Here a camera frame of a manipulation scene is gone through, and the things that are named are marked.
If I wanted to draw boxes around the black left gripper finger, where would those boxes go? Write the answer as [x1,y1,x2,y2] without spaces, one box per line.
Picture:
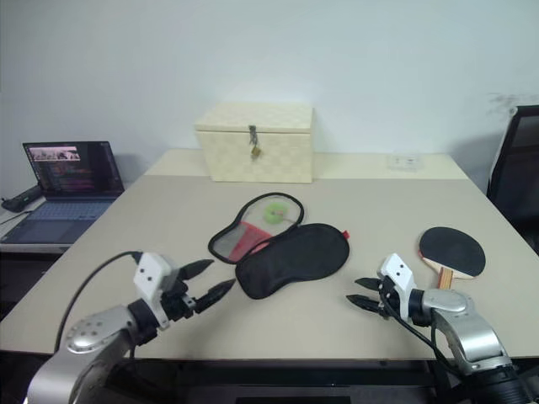
[194,278,237,315]
[179,259,216,280]

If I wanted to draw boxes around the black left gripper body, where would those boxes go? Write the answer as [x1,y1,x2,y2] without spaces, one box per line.
[161,273,199,322]

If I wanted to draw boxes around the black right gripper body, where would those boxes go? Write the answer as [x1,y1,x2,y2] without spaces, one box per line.
[376,275,399,322]

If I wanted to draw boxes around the black red paddle case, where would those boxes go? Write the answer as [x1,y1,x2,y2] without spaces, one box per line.
[207,191,352,300]

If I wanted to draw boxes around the black table tennis paddle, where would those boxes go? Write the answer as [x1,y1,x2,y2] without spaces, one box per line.
[418,226,487,291]

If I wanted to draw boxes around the green zipper pull ring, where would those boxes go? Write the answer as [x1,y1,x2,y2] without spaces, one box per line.
[262,201,290,226]

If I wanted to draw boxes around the cream woven storage box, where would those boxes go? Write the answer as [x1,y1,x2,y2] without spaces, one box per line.
[194,102,316,184]

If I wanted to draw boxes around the small clear plastic box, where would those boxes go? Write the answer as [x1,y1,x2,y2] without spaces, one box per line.
[386,153,424,173]

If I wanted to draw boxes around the open dark laptop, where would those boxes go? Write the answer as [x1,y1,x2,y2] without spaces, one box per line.
[0,141,126,245]

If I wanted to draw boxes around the black office chair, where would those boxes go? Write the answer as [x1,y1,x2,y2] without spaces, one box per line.
[486,104,539,253]

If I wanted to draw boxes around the black handheld device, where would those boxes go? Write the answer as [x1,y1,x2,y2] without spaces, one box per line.
[0,184,44,212]

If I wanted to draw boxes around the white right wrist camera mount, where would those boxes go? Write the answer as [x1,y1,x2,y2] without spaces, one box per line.
[376,252,418,323]

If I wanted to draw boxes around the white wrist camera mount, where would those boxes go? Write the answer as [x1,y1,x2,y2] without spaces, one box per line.
[376,252,418,323]
[133,252,180,330]

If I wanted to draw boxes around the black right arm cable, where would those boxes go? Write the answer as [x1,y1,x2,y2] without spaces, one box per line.
[381,294,454,380]

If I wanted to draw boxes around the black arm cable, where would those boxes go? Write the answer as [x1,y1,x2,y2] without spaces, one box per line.
[381,294,454,380]
[53,251,143,354]

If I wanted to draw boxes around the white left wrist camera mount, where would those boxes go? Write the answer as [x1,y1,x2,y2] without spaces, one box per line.
[133,252,180,330]

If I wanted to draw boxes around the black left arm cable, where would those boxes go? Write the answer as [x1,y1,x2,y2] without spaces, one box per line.
[53,251,143,354]

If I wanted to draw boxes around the black metal table frame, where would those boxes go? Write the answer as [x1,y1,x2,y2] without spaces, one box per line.
[125,359,437,389]

